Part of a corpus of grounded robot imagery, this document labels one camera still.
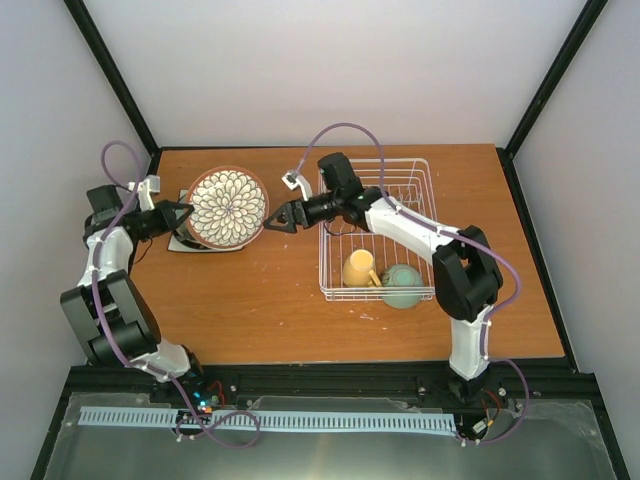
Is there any yellow ceramic mug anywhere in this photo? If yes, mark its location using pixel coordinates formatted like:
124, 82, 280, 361
342, 249, 382, 288

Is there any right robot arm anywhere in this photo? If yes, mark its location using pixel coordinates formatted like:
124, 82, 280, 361
263, 153, 503, 403

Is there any purple cable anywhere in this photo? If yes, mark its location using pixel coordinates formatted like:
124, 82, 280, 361
296, 122, 531, 446
89, 140, 261, 448

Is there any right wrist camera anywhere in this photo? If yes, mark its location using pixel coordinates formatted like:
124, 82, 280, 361
281, 170, 313, 201

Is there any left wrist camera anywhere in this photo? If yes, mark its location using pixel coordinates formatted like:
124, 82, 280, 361
127, 175, 161, 211

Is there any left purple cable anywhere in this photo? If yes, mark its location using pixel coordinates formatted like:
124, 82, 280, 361
89, 140, 261, 448

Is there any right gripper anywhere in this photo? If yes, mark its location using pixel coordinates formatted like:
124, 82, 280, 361
263, 191, 341, 234

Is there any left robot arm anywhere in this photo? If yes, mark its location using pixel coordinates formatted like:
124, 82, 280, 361
60, 185, 208, 403

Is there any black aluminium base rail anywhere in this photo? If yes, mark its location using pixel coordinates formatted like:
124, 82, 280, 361
64, 362, 596, 416

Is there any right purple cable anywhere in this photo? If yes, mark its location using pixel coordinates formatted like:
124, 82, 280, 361
296, 122, 531, 446

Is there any square black-rimmed plate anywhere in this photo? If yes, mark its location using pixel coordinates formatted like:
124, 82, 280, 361
167, 187, 248, 254

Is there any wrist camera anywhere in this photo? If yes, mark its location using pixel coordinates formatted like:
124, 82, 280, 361
127, 175, 161, 211
281, 170, 313, 201

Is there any floral patterned plate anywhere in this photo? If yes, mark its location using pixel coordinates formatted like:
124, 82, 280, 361
186, 166, 269, 251

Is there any white wire dish rack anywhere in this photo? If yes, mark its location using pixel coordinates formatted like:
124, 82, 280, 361
319, 158, 437, 301

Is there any light blue cable duct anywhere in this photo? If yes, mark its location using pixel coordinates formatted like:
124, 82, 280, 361
77, 406, 456, 436

